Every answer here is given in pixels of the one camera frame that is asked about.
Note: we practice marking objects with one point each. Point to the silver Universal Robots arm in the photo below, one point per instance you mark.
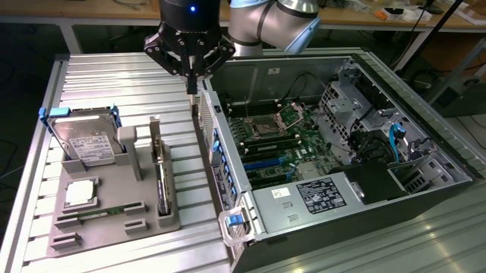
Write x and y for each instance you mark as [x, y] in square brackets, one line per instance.
[266, 22]

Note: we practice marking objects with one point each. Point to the white and black device box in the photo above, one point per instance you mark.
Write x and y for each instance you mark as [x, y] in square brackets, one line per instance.
[414, 15]

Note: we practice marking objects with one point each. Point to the open black PC case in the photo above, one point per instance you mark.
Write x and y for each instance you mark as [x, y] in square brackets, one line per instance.
[342, 244]

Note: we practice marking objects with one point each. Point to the black stand pole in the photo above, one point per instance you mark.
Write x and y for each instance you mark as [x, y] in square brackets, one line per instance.
[436, 28]

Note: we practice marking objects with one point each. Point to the silver CPU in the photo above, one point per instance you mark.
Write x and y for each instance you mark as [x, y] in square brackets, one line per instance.
[79, 192]

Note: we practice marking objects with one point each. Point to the dark RAM stick with label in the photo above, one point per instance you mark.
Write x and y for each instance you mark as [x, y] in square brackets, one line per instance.
[270, 146]

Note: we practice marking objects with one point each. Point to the thin metal locking lever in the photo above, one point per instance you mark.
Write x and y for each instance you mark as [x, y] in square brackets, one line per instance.
[249, 109]

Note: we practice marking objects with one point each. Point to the silver disk bay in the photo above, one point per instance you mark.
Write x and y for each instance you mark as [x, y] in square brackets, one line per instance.
[425, 176]

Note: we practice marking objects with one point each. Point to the green motherboard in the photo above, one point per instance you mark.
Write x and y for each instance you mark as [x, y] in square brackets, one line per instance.
[319, 145]

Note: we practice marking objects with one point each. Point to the silver chipset heatsink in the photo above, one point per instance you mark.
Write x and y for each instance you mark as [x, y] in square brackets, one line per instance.
[309, 170]

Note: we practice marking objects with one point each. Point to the wooden desk white frame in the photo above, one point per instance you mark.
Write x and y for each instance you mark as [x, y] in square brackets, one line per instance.
[38, 10]

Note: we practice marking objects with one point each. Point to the silver drive cage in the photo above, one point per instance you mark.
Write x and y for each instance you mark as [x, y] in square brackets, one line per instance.
[342, 108]

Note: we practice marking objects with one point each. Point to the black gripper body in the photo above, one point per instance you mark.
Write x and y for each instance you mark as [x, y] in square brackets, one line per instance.
[190, 22]

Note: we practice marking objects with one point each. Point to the graphics card with black fan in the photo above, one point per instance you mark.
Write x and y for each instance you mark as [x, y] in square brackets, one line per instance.
[163, 185]

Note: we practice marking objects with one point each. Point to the dark equipment case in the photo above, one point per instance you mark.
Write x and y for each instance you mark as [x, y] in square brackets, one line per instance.
[466, 99]

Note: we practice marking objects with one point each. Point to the black expansion slot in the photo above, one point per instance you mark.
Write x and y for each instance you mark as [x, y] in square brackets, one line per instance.
[271, 179]

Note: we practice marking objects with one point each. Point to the metal socket cover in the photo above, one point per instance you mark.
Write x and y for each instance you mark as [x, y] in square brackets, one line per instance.
[293, 105]

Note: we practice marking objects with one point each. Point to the silver hard disk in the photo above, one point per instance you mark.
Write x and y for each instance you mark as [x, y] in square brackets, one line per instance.
[87, 142]

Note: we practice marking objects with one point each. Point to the CPU socket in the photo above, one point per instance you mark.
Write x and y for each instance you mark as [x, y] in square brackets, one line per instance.
[263, 126]

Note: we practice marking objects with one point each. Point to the grey parts rack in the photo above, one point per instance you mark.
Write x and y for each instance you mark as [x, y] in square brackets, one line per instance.
[114, 236]

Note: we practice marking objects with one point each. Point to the black RAM slot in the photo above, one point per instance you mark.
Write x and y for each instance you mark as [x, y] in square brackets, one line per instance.
[255, 112]
[254, 105]

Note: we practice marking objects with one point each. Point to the black plastic fan shroud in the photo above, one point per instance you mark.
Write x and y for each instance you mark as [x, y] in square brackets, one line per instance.
[376, 182]

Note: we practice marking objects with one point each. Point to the blue disk caddy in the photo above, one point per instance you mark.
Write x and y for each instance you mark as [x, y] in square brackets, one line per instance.
[59, 111]

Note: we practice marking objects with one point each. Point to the green RAM stick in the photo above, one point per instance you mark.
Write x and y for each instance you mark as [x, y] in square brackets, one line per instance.
[110, 211]

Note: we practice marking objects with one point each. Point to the grey power supply unit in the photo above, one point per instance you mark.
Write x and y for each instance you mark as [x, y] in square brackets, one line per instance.
[295, 216]

